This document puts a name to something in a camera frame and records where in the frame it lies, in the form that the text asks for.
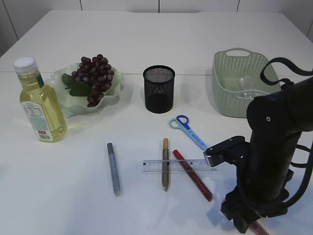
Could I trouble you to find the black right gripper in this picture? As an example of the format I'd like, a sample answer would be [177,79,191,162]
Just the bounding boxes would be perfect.
[221,168,289,234]

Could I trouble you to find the pink scissors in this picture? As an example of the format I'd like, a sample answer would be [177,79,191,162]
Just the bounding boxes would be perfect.
[249,221,269,235]

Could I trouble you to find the blue capped scissors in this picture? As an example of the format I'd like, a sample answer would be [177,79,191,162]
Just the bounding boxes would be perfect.
[169,115,208,150]

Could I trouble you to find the clear plastic sheet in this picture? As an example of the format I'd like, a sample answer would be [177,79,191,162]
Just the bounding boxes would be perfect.
[237,76,266,99]

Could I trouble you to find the purple artificial grape bunch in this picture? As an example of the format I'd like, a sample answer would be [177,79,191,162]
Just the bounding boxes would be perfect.
[62,54,114,108]

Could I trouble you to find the yellow tea bottle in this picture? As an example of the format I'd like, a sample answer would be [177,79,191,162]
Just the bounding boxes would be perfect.
[13,57,67,142]

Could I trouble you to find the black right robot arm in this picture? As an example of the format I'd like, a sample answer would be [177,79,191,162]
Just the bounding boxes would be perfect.
[221,78,313,233]

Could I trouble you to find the red glitter pen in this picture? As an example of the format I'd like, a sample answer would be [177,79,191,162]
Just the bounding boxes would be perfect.
[173,150,213,202]

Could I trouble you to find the clear plastic ruler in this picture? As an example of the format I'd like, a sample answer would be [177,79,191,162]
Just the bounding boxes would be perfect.
[141,159,220,173]

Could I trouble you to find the gold glitter pen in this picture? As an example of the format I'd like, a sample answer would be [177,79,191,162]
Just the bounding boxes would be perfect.
[162,138,170,192]

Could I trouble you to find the green plastic woven basket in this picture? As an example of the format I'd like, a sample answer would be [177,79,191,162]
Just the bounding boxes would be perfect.
[212,48,280,118]

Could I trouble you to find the silver glitter pen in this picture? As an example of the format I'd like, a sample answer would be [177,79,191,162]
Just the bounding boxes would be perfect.
[107,142,122,197]

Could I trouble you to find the black mesh pen holder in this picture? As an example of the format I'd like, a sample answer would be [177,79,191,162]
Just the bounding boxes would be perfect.
[143,65,176,114]

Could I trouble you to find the green wavy glass plate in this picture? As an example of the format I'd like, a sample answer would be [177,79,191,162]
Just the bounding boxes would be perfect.
[45,63,124,115]

